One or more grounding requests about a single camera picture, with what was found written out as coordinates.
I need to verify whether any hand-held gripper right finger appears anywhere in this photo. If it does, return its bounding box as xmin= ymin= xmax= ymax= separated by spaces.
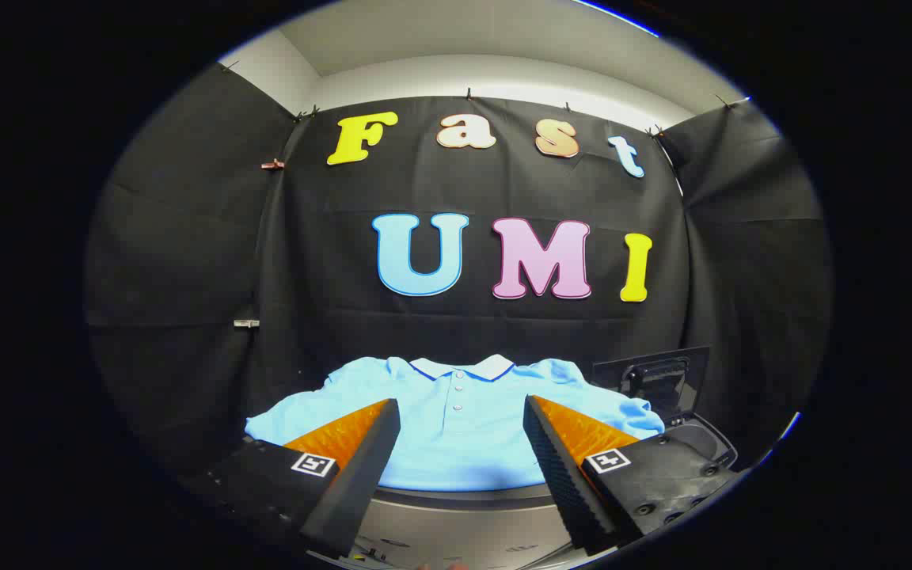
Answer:
xmin=522 ymin=395 xmax=739 ymax=556

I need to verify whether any light blue polo shirt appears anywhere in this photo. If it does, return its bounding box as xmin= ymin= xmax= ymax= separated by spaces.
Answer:
xmin=245 ymin=354 xmax=666 ymax=492

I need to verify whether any dark washing machine lid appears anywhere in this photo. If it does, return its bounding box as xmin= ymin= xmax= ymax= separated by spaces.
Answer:
xmin=591 ymin=346 xmax=711 ymax=422

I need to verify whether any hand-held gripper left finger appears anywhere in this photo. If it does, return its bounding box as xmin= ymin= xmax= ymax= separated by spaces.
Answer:
xmin=185 ymin=398 xmax=402 ymax=560

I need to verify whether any black backdrop cloth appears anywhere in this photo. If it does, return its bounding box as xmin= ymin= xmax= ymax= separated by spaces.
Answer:
xmin=84 ymin=63 xmax=833 ymax=480

